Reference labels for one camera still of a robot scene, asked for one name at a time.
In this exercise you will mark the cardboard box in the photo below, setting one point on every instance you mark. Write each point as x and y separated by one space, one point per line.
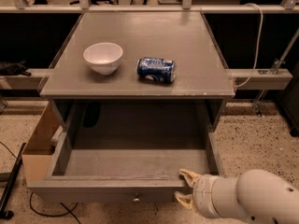
38 150

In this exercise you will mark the black floor bar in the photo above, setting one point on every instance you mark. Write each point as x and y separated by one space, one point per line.
11 179

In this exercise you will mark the grey top drawer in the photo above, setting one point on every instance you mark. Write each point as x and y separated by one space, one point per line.
132 154

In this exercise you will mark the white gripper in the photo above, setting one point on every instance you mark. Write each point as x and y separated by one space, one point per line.
203 190

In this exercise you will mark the metal diagonal strut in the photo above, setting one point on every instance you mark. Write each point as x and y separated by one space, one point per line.
272 71

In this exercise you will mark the white bowl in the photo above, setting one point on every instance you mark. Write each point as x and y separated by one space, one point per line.
103 58

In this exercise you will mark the blue crushed soda can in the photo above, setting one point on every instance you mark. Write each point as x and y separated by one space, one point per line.
158 69

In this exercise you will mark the black object on rail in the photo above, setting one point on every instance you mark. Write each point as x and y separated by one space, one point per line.
14 69

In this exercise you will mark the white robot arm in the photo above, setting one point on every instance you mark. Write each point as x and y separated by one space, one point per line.
255 197

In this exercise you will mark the grey drawer cabinet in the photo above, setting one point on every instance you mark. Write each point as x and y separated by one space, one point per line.
178 36

